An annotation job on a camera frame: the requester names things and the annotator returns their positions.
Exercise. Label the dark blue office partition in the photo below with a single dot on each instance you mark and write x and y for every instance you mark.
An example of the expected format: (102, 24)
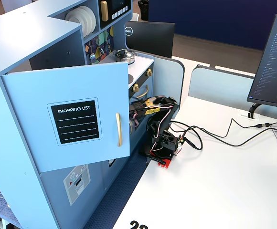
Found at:
(224, 19)

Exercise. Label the monitor showing code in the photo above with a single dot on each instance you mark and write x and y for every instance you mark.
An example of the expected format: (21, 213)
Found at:
(274, 66)

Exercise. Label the black toy microwave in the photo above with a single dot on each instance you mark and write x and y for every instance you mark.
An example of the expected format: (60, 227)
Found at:
(119, 6)

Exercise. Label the red table clamp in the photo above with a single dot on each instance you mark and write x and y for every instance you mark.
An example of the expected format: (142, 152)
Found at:
(166, 164)

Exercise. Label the grey toy pot with lid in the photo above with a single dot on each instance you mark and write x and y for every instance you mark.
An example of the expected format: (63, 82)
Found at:
(124, 55)

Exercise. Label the black Dell monitor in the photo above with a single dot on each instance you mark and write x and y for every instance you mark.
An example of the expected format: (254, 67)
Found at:
(152, 38)

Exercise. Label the blue door with ice dispenser print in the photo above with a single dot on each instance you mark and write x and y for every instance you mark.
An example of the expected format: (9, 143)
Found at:
(57, 202)

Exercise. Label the black trash bin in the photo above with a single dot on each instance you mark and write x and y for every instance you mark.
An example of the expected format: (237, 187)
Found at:
(143, 9)

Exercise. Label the toy ladle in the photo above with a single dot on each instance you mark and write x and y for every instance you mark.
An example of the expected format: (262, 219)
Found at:
(101, 50)

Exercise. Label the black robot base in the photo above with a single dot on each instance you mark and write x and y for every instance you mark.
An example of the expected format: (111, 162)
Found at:
(168, 143)

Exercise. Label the gold stove knob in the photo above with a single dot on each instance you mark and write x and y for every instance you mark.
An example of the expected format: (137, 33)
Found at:
(135, 87)
(149, 72)

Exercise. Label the white toy plate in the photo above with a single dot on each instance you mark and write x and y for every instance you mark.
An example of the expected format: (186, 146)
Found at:
(87, 17)
(72, 21)
(93, 16)

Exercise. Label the blue toy kitchen body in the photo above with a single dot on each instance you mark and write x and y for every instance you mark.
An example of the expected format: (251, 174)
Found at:
(21, 35)

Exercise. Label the light blue desk divider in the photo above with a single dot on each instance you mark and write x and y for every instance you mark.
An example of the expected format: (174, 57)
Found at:
(219, 86)
(167, 78)

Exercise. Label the blue door with shopping list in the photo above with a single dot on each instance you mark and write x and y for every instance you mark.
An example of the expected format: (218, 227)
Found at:
(33, 95)

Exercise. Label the toy spatula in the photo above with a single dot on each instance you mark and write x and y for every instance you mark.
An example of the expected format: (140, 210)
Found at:
(92, 57)

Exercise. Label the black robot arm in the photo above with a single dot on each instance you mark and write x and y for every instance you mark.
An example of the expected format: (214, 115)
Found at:
(157, 117)

